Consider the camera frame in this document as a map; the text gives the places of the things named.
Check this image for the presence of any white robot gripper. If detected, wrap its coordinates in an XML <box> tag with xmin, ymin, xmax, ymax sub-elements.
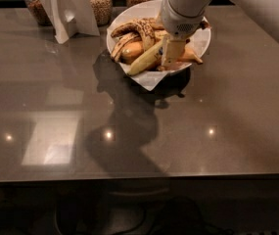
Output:
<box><xmin>160</xmin><ymin>0</ymin><xmax>212</xmax><ymax>67</ymax></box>

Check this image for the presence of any glass jar of grains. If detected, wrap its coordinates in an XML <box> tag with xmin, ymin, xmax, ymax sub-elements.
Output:
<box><xmin>90</xmin><ymin>0</ymin><xmax>113</xmax><ymax>26</ymax></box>

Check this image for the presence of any brown spotted banana bunch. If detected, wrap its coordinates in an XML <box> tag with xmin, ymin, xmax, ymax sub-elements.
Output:
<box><xmin>111</xmin><ymin>18</ymin><xmax>166</xmax><ymax>62</ymax></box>

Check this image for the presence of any white folded card stand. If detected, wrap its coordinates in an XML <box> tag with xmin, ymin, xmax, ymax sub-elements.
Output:
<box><xmin>40</xmin><ymin>0</ymin><xmax>100</xmax><ymax>44</ymax></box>

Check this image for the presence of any orange ripe banana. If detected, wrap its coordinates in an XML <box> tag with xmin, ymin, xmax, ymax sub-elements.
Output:
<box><xmin>120</xmin><ymin>41</ymin><xmax>203</xmax><ymax>71</ymax></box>

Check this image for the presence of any glass jar of nuts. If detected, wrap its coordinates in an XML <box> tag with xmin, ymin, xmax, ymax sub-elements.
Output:
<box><xmin>24</xmin><ymin>0</ymin><xmax>52</xmax><ymax>26</ymax></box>

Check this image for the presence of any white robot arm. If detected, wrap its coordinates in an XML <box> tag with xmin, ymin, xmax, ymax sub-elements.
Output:
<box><xmin>160</xmin><ymin>0</ymin><xmax>279</xmax><ymax>67</ymax></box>

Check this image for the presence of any white bowl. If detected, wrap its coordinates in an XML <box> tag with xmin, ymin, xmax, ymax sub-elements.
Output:
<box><xmin>106</xmin><ymin>0</ymin><xmax>211</xmax><ymax>76</ymax></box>

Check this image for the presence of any white paper napkin liner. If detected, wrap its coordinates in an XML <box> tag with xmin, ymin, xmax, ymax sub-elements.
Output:
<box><xmin>106</xmin><ymin>7</ymin><xmax>208</xmax><ymax>92</ymax></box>

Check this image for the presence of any yellow-green banana with sticker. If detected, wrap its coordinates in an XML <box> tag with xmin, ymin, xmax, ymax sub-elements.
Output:
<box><xmin>127</xmin><ymin>33</ymin><xmax>191</xmax><ymax>76</ymax></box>

